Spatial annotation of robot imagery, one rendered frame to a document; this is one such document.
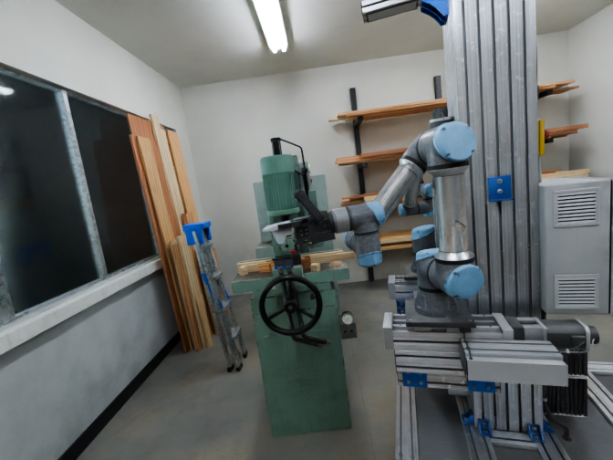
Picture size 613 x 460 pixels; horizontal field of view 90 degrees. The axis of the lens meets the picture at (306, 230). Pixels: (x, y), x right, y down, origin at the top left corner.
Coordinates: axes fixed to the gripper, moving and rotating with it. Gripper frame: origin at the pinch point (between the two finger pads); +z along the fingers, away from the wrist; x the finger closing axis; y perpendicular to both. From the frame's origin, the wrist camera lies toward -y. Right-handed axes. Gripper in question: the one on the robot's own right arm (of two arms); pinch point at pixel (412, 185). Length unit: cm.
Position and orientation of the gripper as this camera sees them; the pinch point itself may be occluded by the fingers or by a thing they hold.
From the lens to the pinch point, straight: 224.7
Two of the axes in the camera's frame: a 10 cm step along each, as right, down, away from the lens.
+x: 9.6, -2.5, -0.8
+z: 0.5, -1.5, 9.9
